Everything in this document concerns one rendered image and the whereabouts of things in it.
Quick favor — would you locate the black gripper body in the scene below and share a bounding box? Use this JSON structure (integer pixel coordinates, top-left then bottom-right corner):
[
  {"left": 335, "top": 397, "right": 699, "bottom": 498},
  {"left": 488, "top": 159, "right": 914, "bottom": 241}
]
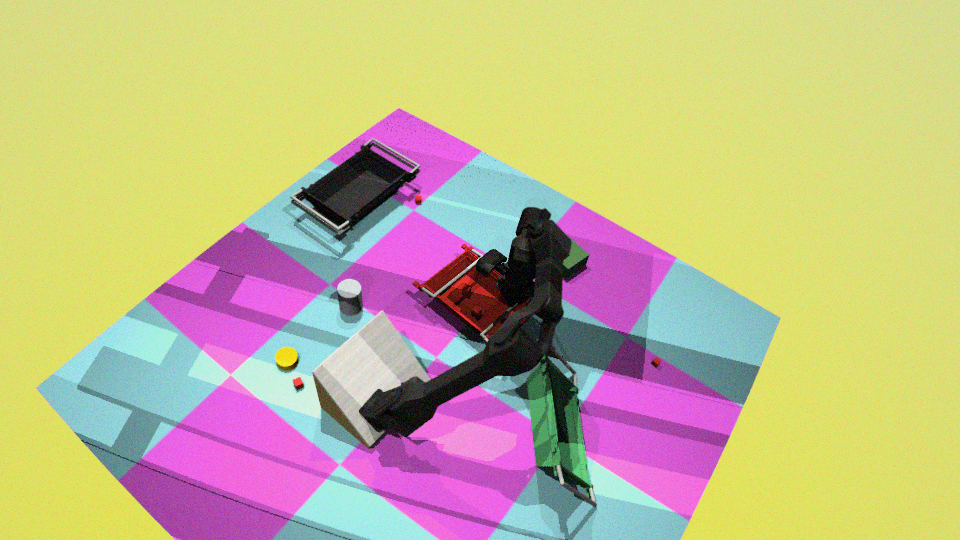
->
[{"left": 476, "top": 249, "right": 536, "bottom": 300}]

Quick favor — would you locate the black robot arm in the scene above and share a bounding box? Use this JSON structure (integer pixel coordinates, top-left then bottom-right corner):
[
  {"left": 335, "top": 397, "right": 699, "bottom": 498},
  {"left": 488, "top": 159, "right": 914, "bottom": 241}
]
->
[{"left": 359, "top": 207, "right": 571, "bottom": 438}]

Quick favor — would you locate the yellow cylinder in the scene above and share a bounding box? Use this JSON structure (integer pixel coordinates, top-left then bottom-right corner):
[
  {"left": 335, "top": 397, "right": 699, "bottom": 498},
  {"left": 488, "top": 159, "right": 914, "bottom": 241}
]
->
[{"left": 275, "top": 347, "right": 298, "bottom": 371}]

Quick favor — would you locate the grey cylinder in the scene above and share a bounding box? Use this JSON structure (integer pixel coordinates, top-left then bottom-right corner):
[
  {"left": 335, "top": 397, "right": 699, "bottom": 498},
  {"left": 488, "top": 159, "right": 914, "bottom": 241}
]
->
[{"left": 337, "top": 279, "right": 362, "bottom": 315}]

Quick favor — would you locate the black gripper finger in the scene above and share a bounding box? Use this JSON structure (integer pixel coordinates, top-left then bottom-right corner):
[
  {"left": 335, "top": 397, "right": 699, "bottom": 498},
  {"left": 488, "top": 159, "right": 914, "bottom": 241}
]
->
[
  {"left": 510, "top": 292, "right": 528, "bottom": 307},
  {"left": 496, "top": 282, "right": 516, "bottom": 306}
]

